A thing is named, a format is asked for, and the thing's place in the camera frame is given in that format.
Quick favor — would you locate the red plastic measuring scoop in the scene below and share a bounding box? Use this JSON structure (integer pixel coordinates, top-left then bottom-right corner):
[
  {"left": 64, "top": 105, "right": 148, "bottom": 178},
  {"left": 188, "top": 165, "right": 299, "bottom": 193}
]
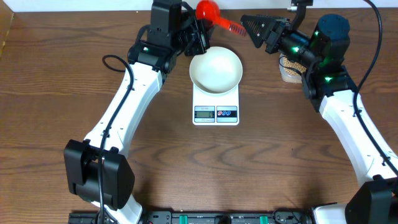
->
[{"left": 195, "top": 0, "right": 246, "bottom": 36}]

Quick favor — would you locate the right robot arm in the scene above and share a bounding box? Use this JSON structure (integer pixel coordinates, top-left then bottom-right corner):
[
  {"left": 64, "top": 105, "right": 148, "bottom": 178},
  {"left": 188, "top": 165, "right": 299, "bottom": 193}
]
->
[{"left": 241, "top": 1, "right": 397, "bottom": 223}]

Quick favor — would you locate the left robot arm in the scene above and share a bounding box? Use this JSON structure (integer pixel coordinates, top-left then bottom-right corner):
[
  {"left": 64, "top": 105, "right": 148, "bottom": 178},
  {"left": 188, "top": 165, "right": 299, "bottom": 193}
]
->
[{"left": 63, "top": 1, "right": 210, "bottom": 223}]

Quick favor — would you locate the white ceramic bowl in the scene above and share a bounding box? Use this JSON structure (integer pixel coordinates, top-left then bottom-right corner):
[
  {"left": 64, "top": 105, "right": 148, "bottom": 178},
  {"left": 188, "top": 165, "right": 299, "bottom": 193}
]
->
[{"left": 189, "top": 47, "right": 243, "bottom": 95}]

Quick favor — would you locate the white digital kitchen scale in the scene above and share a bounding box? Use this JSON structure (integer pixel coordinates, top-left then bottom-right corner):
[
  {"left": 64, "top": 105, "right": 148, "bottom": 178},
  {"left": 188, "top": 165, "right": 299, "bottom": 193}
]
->
[{"left": 192, "top": 85, "right": 240, "bottom": 126}]

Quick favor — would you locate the clear plastic container of beans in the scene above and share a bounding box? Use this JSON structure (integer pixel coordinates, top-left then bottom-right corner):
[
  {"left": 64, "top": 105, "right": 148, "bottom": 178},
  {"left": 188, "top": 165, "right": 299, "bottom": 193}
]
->
[{"left": 279, "top": 54, "right": 307, "bottom": 84}]

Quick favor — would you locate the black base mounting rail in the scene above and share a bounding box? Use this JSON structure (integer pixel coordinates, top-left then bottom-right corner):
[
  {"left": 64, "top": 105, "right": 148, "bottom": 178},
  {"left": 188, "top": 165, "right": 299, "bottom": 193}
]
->
[{"left": 68, "top": 210, "right": 315, "bottom": 224}]

